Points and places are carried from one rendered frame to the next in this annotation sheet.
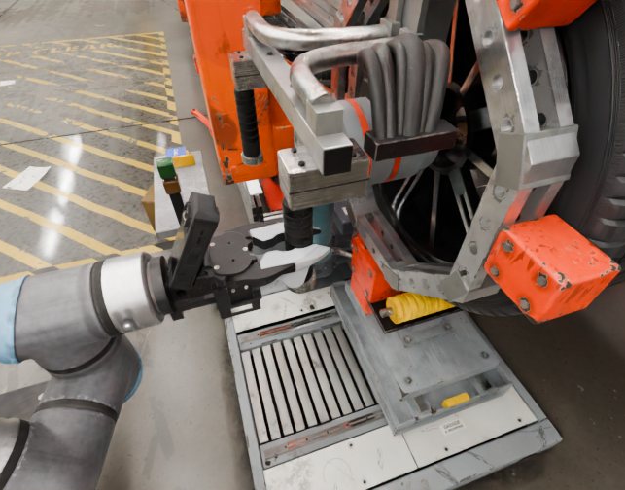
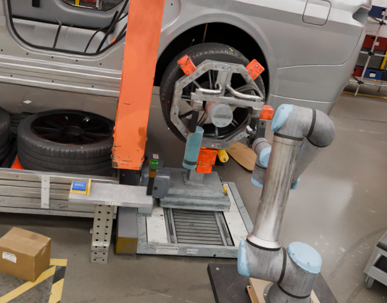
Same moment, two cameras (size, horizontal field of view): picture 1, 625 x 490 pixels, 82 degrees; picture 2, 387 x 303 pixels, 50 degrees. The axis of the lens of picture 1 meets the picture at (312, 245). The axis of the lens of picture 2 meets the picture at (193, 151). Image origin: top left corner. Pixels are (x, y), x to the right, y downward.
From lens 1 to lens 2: 2.35 m
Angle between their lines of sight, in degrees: 69
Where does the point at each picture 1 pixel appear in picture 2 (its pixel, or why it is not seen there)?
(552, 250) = (266, 107)
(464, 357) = (213, 177)
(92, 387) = not seen: hidden behind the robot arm
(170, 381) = (180, 281)
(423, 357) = (211, 184)
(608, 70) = (257, 80)
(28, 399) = (218, 273)
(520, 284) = (266, 115)
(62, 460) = not seen: hidden behind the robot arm
